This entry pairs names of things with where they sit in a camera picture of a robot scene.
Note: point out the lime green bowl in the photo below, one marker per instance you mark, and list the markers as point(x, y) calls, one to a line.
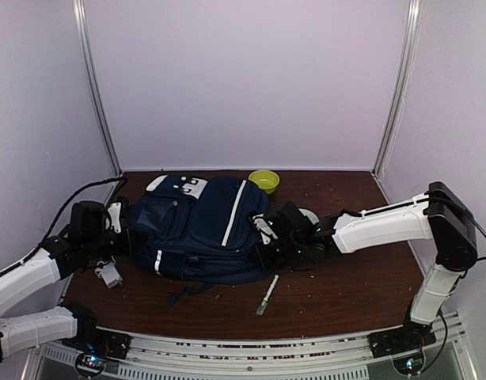
point(266, 180)

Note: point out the white charger with cable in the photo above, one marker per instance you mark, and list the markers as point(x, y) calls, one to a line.
point(107, 271)

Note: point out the pale blue ceramic bowl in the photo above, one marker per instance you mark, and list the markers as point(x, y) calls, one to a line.
point(310, 215)

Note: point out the aluminium corner post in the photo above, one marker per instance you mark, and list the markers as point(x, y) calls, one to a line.
point(81, 23)
point(404, 74)

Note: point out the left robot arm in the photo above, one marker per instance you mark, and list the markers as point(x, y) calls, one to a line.
point(94, 237)

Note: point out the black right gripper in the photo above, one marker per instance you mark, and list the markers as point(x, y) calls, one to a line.
point(261, 251)

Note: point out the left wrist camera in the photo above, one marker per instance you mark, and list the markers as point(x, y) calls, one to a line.
point(115, 217)

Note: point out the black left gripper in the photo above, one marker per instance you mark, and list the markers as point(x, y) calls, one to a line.
point(124, 236)

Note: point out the navy blue student backpack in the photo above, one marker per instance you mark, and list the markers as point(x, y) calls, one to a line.
point(199, 230)

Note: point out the white green marker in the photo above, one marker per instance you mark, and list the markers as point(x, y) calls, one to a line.
point(264, 302)

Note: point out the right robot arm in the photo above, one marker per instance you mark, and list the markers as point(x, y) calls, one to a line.
point(290, 237)

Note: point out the right aluminium corner post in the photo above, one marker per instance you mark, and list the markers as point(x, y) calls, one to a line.
point(404, 74)

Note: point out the aluminium front rail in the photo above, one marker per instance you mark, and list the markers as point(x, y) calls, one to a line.
point(344, 356)

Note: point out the left aluminium corner post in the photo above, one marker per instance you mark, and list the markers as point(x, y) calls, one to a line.
point(81, 23)

